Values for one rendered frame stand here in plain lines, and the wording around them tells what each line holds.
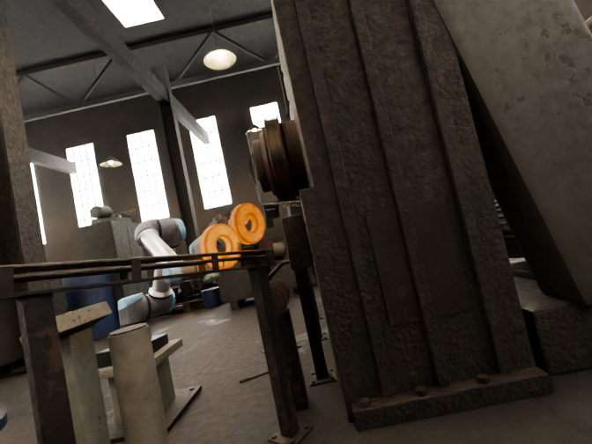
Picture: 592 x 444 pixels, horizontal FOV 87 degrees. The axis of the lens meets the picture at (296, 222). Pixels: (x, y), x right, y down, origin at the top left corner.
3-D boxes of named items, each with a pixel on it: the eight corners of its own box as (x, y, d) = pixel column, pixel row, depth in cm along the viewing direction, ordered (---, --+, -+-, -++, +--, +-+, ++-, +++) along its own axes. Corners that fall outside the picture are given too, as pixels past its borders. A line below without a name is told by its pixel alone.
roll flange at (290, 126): (312, 204, 190) (296, 130, 193) (314, 193, 143) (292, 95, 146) (296, 208, 190) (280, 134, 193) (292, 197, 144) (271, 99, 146)
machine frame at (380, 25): (434, 314, 214) (376, 70, 225) (564, 391, 106) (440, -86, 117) (329, 336, 215) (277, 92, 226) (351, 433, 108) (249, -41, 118)
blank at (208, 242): (242, 228, 114) (236, 230, 116) (206, 218, 103) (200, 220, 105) (240, 271, 109) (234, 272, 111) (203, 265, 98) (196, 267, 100)
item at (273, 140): (296, 208, 190) (280, 134, 193) (292, 197, 144) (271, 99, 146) (285, 210, 191) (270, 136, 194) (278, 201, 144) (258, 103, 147)
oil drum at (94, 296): (131, 325, 447) (121, 263, 452) (105, 338, 388) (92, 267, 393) (92, 334, 448) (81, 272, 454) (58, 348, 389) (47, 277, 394)
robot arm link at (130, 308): (115, 325, 158) (113, 298, 159) (144, 318, 167) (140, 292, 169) (124, 325, 149) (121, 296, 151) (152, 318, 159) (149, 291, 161)
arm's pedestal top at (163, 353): (85, 382, 141) (83, 373, 141) (128, 356, 173) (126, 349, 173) (152, 369, 139) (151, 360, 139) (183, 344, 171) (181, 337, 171)
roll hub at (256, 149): (275, 194, 182) (265, 147, 184) (269, 186, 154) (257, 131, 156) (265, 196, 182) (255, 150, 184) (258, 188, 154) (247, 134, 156)
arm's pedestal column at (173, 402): (79, 449, 136) (70, 388, 137) (133, 401, 176) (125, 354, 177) (167, 433, 133) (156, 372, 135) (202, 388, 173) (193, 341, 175)
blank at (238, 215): (262, 203, 124) (256, 205, 126) (233, 201, 112) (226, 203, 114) (267, 242, 122) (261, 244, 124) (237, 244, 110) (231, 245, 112)
